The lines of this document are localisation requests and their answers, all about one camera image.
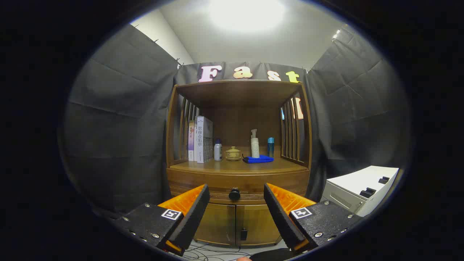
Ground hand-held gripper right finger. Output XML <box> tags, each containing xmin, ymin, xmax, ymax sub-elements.
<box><xmin>264</xmin><ymin>183</ymin><xmax>363</xmax><ymax>254</ymax></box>

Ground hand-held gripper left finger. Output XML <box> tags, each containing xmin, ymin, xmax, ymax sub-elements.
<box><xmin>109</xmin><ymin>183</ymin><xmax>211</xmax><ymax>256</ymax></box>

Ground wooden drawer with black knob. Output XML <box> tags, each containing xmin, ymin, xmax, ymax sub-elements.
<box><xmin>167</xmin><ymin>170</ymin><xmax>311</xmax><ymax>206</ymax></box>

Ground wooden cabinet door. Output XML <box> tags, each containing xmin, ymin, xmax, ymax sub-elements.
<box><xmin>236</xmin><ymin>205</ymin><xmax>282</xmax><ymax>247</ymax></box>
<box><xmin>194</xmin><ymin>203</ymin><xmax>237</xmax><ymax>246</ymax></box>

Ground wooden countertop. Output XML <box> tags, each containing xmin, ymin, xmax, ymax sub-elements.
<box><xmin>169</xmin><ymin>147</ymin><xmax>308</xmax><ymax>175</ymax></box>

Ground white plastic drawer unit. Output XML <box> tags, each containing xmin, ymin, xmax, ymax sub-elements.
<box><xmin>321</xmin><ymin>166</ymin><xmax>399</xmax><ymax>217</ymax></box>

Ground wooden cabinet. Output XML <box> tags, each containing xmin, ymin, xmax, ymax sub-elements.
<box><xmin>166</xmin><ymin>80</ymin><xmax>313</xmax><ymax>248</ymax></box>

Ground folded blue cloth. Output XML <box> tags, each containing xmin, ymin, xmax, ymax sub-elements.
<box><xmin>242</xmin><ymin>154</ymin><xmax>274</xmax><ymax>164</ymax></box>

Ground white pump bottle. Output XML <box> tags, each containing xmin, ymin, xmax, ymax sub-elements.
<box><xmin>250</xmin><ymin>129</ymin><xmax>260</xmax><ymax>158</ymax></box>

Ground yellow lidded tea cup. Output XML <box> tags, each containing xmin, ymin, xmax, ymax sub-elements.
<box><xmin>225</xmin><ymin>146</ymin><xmax>242</xmax><ymax>161</ymax></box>

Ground thin purple book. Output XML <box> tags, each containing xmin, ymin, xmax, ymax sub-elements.
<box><xmin>188</xmin><ymin>120</ymin><xmax>195</xmax><ymax>161</ymax></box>

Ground white patterned book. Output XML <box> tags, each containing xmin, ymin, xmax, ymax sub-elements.
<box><xmin>194</xmin><ymin>116</ymin><xmax>214</xmax><ymax>163</ymax></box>

